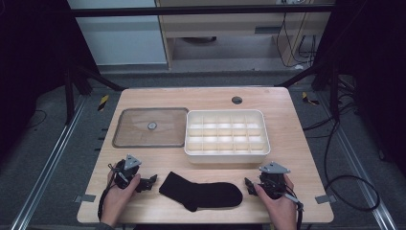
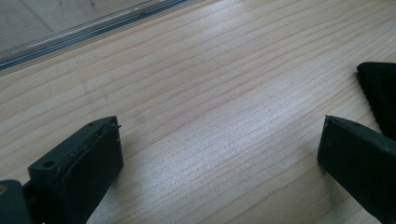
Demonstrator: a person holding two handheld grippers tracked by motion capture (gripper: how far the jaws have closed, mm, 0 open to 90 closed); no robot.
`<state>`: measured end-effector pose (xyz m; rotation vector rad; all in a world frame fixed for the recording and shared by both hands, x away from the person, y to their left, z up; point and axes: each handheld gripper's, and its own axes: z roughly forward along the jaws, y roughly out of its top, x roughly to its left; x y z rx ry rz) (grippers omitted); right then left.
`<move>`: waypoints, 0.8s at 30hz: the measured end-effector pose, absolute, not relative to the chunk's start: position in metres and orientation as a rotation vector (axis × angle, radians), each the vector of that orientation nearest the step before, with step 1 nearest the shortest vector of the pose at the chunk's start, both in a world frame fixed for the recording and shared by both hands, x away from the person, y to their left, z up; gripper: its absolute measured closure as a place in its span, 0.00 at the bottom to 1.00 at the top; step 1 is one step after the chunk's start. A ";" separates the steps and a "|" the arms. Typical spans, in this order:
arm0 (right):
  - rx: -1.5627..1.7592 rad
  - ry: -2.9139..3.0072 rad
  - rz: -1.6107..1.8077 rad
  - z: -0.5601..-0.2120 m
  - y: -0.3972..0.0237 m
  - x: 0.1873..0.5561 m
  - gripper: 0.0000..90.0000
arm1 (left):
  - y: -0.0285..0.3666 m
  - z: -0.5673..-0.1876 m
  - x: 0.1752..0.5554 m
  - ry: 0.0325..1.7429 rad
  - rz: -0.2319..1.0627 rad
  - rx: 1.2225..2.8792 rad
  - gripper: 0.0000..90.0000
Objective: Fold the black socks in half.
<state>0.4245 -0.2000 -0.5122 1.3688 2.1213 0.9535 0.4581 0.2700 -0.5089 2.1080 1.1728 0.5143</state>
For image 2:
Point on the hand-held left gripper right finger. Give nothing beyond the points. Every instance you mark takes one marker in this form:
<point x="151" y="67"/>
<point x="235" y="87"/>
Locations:
<point x="361" y="161"/>

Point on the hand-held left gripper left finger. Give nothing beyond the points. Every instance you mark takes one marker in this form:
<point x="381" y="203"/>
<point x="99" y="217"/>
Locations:
<point x="77" y="168"/>

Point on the black cloth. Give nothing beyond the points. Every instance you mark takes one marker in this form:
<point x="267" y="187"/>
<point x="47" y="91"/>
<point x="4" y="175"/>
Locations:
<point x="381" y="93"/>

